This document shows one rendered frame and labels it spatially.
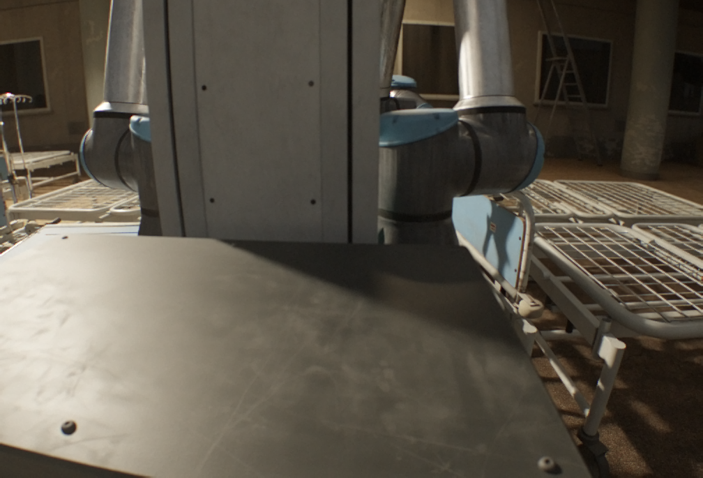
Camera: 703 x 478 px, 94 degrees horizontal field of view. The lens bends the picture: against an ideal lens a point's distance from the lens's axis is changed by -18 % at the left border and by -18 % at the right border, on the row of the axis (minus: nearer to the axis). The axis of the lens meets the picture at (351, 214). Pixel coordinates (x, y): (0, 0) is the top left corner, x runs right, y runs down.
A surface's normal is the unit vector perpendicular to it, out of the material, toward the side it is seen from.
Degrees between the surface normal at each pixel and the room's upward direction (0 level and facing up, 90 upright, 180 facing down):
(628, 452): 0
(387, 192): 90
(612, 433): 0
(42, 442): 0
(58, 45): 90
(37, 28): 90
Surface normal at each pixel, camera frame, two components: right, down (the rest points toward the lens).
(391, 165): -0.61, 0.22
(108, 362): 0.00, -0.96
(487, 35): -0.18, 0.13
